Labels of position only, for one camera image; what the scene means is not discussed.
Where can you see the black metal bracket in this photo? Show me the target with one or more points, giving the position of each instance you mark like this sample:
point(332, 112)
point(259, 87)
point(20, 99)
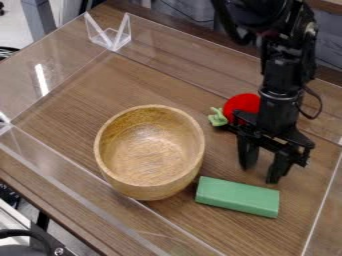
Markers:
point(57, 247)

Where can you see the clear acrylic tray enclosure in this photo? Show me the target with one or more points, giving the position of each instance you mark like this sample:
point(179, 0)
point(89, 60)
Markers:
point(64, 85)

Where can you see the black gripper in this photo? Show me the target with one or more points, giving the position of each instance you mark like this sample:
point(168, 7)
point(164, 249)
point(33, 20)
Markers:
point(252, 138)

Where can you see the red plush strawberry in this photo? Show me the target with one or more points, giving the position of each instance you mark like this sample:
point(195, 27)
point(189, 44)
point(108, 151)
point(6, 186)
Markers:
point(246, 102)

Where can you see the green rectangular block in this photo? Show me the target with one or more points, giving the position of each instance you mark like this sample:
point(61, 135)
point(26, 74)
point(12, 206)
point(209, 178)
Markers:
point(236, 196)

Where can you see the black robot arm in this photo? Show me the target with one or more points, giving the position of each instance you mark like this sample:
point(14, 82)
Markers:
point(284, 24)

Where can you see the wooden bowl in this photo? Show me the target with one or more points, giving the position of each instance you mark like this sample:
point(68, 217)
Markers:
point(148, 150)

